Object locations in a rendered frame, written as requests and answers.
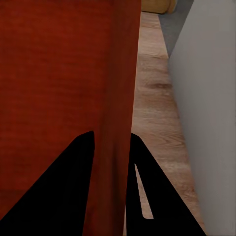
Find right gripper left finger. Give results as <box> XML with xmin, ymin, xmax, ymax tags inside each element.
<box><xmin>0</xmin><ymin>131</ymin><xmax>95</xmax><ymax>236</ymax></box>

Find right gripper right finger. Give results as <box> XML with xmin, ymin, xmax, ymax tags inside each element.
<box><xmin>125</xmin><ymin>133</ymin><xmax>206</xmax><ymax>236</ymax></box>

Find storage box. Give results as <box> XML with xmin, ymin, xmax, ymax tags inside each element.
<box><xmin>0</xmin><ymin>0</ymin><xmax>142</xmax><ymax>236</ymax></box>

